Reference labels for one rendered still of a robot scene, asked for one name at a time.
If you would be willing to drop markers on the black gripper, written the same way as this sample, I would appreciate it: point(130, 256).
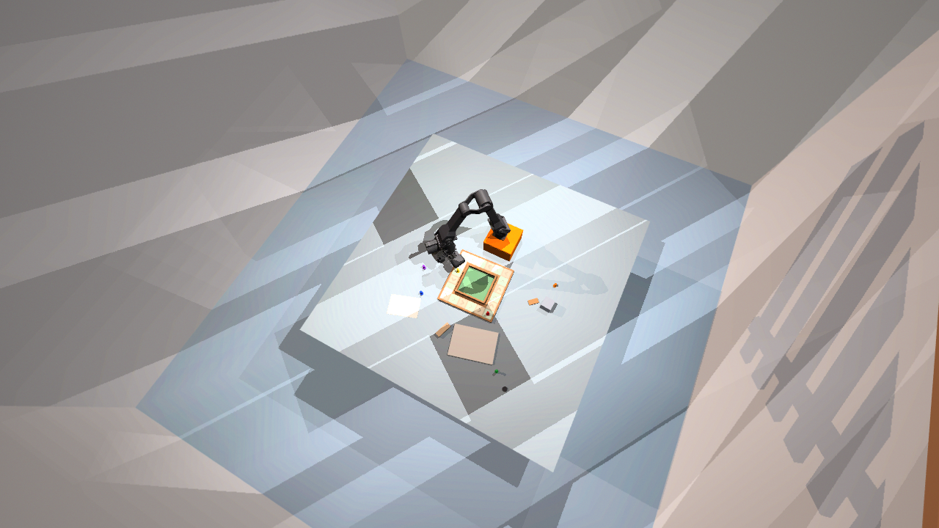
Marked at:
point(455, 258)

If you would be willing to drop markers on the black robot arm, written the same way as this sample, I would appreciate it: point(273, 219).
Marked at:
point(446, 234)

